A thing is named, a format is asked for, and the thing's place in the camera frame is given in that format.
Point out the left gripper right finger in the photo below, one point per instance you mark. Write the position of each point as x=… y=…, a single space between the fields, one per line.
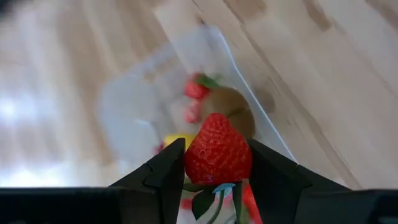
x=276 y=183

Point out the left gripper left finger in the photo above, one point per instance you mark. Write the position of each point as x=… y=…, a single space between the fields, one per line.
x=169 y=174

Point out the yellow plastic lemon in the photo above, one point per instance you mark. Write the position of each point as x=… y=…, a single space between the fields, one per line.
x=174 y=138

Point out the red plastic strawberry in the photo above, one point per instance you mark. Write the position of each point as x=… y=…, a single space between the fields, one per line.
x=196 y=91
x=217 y=152

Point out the clear plastic tupperware container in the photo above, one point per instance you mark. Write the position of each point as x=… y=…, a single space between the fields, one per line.
x=130 y=124

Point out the brown plastic kiwi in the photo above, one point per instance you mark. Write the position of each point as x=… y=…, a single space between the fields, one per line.
x=230 y=105

